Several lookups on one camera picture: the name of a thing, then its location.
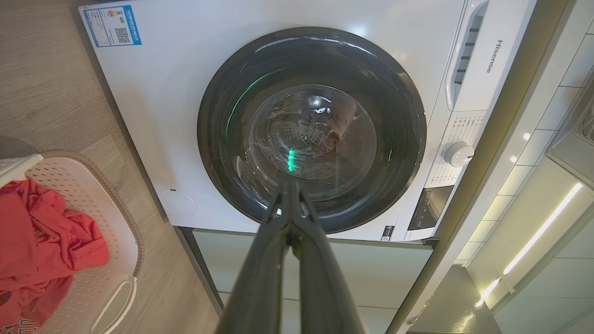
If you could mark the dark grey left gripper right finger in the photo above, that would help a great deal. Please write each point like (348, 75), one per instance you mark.
(322, 297)

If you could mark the grey speckled countertop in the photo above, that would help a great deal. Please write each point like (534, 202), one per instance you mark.
(510, 93)

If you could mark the white front-load washing machine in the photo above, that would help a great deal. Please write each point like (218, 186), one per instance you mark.
(176, 93)

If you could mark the blue energy label sticker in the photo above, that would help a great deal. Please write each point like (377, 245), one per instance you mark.
(111, 25)

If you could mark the dark round washing machine door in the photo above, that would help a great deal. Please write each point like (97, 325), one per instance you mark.
(232, 116)

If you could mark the red clothing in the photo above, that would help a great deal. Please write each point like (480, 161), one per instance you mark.
(41, 246)

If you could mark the white round control knob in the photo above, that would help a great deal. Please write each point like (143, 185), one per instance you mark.
(458, 154)

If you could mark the round white drain filter cover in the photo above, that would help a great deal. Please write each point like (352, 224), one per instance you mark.
(177, 202)

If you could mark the LED light strip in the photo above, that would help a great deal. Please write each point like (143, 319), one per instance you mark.
(540, 232)

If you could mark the white detergent drawer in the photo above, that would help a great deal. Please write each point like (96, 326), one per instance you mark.
(468, 51)

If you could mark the small black washer sticker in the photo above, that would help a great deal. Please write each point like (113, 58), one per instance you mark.
(387, 233)

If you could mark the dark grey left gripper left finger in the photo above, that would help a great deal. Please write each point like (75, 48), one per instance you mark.
(260, 287)

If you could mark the pale green cabinet right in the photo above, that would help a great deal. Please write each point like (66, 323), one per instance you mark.
(199, 264)

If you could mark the pale green cabinet door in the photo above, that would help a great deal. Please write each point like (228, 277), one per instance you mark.
(371, 269)
(380, 320)

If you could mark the pink perforated laundry basket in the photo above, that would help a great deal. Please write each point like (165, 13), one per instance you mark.
(111, 222)

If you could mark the dark washer display panel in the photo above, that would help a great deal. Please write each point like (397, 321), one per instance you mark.
(429, 208)

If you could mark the grey wall cabinet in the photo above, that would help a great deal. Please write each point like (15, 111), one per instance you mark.
(547, 278)

